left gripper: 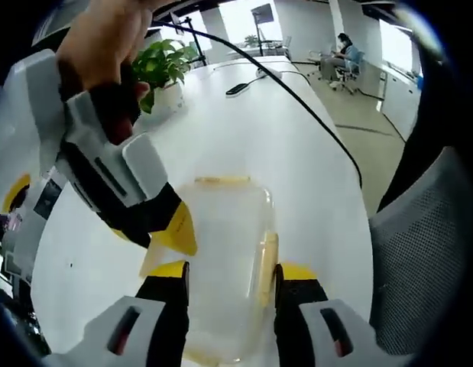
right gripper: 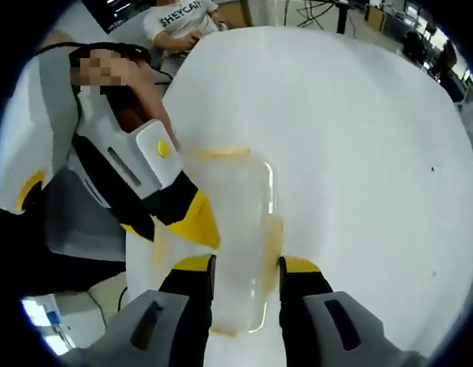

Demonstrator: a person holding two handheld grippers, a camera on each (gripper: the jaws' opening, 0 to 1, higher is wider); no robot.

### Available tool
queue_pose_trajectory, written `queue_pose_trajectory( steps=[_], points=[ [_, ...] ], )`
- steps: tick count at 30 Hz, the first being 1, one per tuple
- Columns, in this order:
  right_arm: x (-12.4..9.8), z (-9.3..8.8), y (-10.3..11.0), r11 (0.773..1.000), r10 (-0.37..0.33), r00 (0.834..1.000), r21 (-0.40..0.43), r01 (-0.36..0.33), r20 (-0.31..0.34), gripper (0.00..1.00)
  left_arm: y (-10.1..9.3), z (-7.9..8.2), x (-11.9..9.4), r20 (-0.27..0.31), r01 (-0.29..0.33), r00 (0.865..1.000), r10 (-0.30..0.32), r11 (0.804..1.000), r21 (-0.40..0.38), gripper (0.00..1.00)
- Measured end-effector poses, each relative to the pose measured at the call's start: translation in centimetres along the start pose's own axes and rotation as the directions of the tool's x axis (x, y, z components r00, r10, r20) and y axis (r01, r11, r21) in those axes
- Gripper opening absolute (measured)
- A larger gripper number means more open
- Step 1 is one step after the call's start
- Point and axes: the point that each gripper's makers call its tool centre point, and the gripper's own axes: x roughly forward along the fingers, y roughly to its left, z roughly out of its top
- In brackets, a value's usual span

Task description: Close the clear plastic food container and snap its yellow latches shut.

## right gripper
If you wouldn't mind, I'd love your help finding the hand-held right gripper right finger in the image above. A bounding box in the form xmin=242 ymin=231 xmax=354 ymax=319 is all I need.
xmin=277 ymin=255 xmax=428 ymax=367

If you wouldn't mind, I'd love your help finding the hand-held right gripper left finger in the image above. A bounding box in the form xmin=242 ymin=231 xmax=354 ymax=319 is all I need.
xmin=105 ymin=254 xmax=219 ymax=367

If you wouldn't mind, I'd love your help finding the clear box with yellow buckles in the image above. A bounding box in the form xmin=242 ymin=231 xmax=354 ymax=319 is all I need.
xmin=151 ymin=146 xmax=287 ymax=341

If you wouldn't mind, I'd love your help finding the black table leg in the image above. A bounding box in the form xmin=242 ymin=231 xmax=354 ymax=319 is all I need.
xmin=335 ymin=0 xmax=351 ymax=35

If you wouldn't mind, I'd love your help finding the black office chair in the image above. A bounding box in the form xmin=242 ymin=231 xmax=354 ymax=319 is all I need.
xmin=403 ymin=29 xmax=431 ymax=72
xmin=436 ymin=39 xmax=465 ymax=103

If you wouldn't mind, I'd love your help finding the brown cabinet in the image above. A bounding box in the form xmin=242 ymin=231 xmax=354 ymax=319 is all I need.
xmin=364 ymin=2 xmax=387 ymax=32

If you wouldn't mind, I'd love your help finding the black floor cable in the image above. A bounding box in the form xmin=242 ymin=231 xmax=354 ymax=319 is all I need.
xmin=85 ymin=284 xmax=129 ymax=334

